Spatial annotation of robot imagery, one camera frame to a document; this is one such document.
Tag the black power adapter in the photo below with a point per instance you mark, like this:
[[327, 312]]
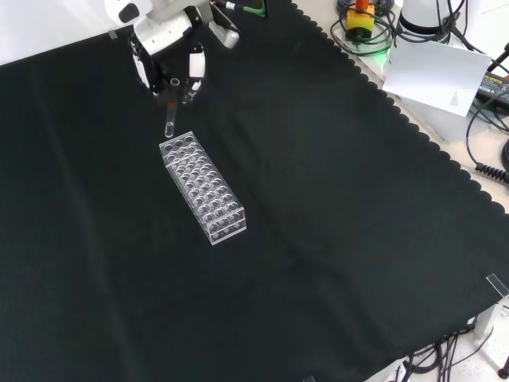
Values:
[[495, 89]]

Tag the white paper sheet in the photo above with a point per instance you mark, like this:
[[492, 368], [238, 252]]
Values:
[[433, 75]]

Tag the clear acrylic corner piece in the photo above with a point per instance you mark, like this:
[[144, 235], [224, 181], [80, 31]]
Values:
[[499, 284]]

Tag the yellow stop button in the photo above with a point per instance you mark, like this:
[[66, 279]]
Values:
[[360, 22]]

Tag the clear glass test tube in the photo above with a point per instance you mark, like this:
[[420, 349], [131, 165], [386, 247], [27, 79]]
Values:
[[171, 113]]

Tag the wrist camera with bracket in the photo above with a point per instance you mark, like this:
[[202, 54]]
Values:
[[226, 35]]

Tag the black bench cloth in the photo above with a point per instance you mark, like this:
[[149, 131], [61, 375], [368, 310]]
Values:
[[278, 223]]

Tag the clear plastic test tube rack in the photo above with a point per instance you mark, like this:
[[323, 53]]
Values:
[[203, 187]]

